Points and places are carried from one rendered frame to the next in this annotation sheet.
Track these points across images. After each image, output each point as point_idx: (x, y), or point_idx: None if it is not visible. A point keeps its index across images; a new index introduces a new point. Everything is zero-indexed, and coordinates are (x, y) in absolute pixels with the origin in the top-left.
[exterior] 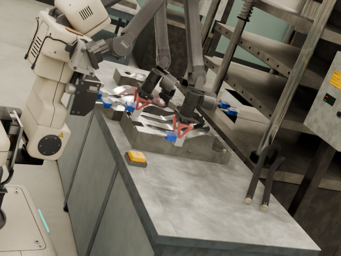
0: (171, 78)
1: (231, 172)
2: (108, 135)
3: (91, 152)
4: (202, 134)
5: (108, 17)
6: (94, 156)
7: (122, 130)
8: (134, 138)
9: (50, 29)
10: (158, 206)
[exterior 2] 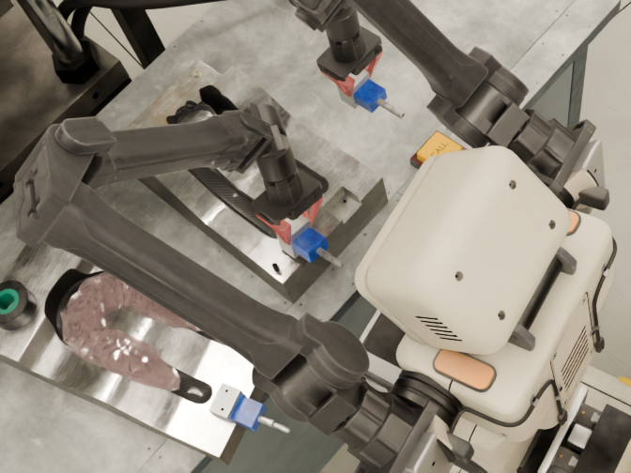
0: (257, 114)
1: (235, 56)
2: (360, 294)
3: (248, 456)
4: (253, 83)
5: (436, 158)
6: (275, 421)
7: (324, 275)
8: (378, 197)
9: (594, 277)
10: (546, 43)
